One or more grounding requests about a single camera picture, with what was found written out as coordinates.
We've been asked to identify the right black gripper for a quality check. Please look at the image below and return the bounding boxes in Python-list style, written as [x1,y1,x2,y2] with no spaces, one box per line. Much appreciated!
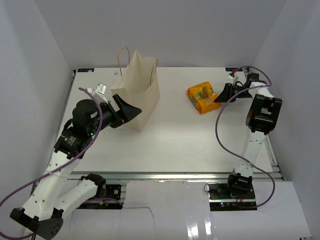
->
[214,83,254,103]

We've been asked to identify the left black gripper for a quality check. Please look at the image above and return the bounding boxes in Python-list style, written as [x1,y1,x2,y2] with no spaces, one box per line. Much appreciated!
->
[88,94,142,136]

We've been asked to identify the orange snack pack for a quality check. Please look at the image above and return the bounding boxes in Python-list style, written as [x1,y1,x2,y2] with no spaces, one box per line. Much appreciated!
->
[186,81,221,115]

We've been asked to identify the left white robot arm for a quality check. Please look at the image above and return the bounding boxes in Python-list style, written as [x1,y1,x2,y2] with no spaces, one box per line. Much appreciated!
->
[10,94,142,240]

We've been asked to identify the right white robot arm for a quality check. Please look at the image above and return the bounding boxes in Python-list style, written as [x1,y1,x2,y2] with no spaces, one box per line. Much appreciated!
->
[214,69,283,200]

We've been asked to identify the beige paper bag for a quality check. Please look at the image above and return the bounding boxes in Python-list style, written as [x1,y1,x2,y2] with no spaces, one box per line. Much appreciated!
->
[110,51,161,132]

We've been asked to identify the right blue table label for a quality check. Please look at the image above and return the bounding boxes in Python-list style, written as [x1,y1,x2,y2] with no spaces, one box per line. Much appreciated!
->
[225,67,243,72]

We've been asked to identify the blue table label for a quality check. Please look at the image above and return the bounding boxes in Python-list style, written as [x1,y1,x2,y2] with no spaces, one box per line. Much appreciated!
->
[225,67,243,72]
[77,68,95,73]

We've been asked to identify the left blue table label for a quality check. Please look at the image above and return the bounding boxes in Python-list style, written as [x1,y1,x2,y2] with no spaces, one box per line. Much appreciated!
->
[77,68,95,73]

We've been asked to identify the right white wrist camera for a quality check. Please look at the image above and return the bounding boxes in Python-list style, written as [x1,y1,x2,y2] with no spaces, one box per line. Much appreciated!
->
[228,69,239,86]

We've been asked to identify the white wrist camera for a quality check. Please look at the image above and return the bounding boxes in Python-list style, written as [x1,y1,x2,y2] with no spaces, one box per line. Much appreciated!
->
[228,69,239,86]
[86,82,109,103]

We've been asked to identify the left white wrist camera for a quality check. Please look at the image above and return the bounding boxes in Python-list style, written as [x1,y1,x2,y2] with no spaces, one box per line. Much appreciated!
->
[86,82,109,103]

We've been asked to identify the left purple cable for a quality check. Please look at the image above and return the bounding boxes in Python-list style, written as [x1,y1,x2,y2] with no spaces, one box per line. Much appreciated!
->
[0,87,124,238]

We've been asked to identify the purple cable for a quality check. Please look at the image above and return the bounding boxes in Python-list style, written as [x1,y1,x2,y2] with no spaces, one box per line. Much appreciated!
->
[215,65,276,208]
[0,87,124,238]

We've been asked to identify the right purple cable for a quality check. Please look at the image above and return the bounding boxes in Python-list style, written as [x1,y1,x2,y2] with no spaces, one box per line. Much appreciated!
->
[215,65,276,208]

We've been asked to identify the aluminium front rail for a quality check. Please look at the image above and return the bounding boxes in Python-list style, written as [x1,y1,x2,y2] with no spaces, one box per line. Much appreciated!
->
[69,171,283,180]

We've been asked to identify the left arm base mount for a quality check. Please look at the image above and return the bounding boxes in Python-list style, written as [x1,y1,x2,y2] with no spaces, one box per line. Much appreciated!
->
[78,184,126,210]

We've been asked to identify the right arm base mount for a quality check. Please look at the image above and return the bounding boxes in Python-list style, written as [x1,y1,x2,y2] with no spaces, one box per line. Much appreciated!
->
[203,181,258,212]

